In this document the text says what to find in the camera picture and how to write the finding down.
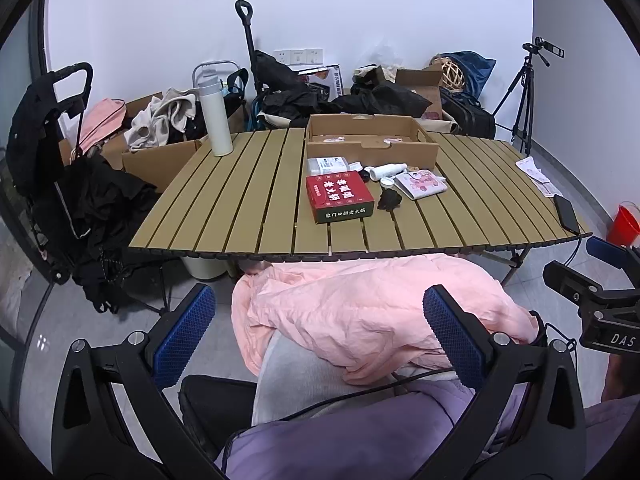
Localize white plastic bottle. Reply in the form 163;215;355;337
369;163;407;182

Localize large cardboard box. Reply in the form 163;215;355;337
59;92;213;195

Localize pink quilted jacket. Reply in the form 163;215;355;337
232;254;542;387

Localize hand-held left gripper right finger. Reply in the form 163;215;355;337
422;285;587;480

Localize black wagon pull handle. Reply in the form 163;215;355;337
234;0;261;92

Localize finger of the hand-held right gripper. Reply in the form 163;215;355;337
542;260;608;307
586;236;640;272

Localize blue cloth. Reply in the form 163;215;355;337
432;50;497;102

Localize white thermos bottle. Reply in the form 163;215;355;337
198;84;235;157

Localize white waste bin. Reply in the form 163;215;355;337
179;255;229;281

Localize white wall sockets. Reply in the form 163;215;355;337
273;48;324;65

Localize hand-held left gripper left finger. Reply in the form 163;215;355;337
51;283;226;480

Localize shallow cardboard box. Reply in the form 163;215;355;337
305;114;441;172

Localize grey cloth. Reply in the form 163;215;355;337
252;332;361;426

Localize red printed box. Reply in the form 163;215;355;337
306;170;376;224

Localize black camera tripod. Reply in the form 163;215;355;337
492;37;569;157

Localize pink cloth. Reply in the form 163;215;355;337
76;98;129;154

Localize cream cloth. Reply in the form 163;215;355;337
353;64;401;87

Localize black hair clip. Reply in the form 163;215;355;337
377;188;405;211

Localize black bag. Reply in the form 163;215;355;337
177;374;259;461

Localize tall cardboard box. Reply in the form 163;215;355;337
394;66;452;122

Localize purple garment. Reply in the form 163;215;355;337
215;379;640;480

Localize black smartphone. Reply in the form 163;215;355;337
553;193;581;235

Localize beige clothes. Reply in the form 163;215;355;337
123;88;202;152

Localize pile of black clothes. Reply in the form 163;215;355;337
252;50;432;122

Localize tan slatted folding table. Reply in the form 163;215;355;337
122;129;593;263

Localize printed appliance box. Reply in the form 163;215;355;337
297;63;344;102

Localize black stroller with dark clothes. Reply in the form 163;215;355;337
6;62;167;314

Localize paper receipts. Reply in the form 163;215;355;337
514;157;564;199

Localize pink printed pouch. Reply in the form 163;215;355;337
394;169;450;201

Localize wicker basket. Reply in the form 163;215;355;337
439;57;474;92

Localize red bucket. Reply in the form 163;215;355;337
606;203;640;247

